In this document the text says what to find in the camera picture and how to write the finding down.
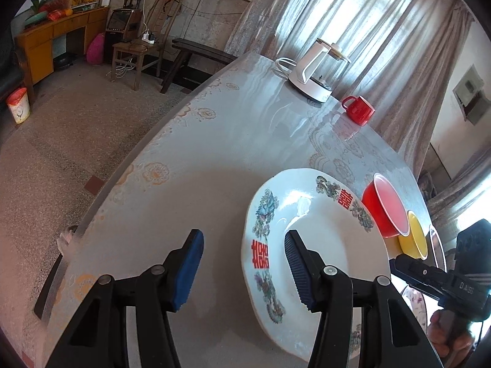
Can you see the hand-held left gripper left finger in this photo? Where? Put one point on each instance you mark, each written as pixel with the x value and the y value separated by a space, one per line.
pixel 190 272

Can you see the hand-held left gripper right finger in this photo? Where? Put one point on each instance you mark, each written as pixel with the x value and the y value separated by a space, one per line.
pixel 297 264

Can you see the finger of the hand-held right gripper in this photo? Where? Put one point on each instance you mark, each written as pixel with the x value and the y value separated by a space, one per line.
pixel 418 274

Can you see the stainless steel bowl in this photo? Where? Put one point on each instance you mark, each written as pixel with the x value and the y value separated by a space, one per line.
pixel 437 245

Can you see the white plate with floral print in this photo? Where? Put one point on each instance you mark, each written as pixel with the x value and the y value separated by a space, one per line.
pixel 326 218
pixel 416 304

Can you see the person's right hand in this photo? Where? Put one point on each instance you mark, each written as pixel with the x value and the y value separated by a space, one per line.
pixel 441 333

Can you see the yellow bowl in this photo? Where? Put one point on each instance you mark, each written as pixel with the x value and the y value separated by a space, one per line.
pixel 412 237

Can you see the red bowl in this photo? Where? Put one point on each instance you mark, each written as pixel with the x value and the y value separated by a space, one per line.
pixel 379 214

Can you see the printed fabric bag pile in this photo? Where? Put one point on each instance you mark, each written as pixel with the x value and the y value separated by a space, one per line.
pixel 425 186

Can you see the beige lace curtain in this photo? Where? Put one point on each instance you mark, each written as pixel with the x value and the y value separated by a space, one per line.
pixel 383 27
pixel 460 191

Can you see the patterned lace tablecloth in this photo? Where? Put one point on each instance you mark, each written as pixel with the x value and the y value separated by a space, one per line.
pixel 230 142

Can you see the dark wooden bench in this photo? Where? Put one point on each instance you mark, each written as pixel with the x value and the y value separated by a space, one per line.
pixel 48 287
pixel 203 51

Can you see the red mug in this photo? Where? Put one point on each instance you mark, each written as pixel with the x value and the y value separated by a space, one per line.
pixel 358 111

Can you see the white glass electric kettle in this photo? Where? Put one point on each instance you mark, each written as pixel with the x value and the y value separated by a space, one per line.
pixel 307 73

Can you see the wooden chair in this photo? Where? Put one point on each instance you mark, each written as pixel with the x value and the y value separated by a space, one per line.
pixel 132 51

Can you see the white power strip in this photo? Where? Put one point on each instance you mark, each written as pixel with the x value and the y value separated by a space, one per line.
pixel 148 38

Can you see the red and white bucket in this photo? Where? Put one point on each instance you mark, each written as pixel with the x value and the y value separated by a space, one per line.
pixel 18 105

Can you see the pink bag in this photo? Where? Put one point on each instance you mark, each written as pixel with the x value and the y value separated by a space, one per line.
pixel 95 50

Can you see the yellow wooden desk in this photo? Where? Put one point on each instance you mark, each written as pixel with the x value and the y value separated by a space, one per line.
pixel 38 46

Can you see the red flower plant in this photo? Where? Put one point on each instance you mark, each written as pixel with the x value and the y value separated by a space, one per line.
pixel 57 5

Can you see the wall electrical box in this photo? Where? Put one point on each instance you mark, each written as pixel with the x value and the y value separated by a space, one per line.
pixel 473 92

